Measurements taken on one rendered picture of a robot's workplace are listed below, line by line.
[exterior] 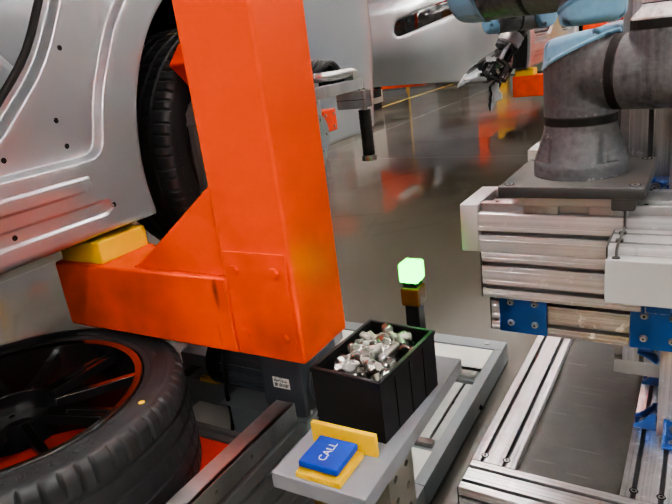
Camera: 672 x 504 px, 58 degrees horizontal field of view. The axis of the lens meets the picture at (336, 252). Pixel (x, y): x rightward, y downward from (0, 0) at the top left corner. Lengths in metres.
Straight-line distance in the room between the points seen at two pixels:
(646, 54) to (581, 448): 0.82
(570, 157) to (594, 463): 0.65
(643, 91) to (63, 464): 1.05
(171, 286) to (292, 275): 0.31
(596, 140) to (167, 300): 0.87
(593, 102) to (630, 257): 0.25
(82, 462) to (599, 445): 1.02
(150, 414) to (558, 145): 0.84
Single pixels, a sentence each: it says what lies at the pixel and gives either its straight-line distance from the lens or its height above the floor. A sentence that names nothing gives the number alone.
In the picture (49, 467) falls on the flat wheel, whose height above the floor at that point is 0.50.
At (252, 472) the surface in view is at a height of 0.34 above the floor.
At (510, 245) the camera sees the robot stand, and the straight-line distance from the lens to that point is 1.13.
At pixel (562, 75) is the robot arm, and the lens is 1.06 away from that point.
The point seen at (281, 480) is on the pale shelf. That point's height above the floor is 0.44.
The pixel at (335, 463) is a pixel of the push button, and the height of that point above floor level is 0.48.
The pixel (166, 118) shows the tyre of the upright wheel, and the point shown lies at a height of 0.96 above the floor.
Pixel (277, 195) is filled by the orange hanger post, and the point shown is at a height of 0.85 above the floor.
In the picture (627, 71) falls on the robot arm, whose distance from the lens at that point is 1.02.
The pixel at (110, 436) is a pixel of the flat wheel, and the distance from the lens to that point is 1.13.
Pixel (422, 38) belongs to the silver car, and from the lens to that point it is 4.07.
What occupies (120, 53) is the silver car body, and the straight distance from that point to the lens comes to 1.51.
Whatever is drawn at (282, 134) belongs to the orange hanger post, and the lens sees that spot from 1.05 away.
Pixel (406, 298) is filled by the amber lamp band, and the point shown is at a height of 0.59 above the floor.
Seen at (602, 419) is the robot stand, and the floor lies 0.21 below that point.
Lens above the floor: 1.07
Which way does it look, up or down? 18 degrees down
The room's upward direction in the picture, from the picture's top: 7 degrees counter-clockwise
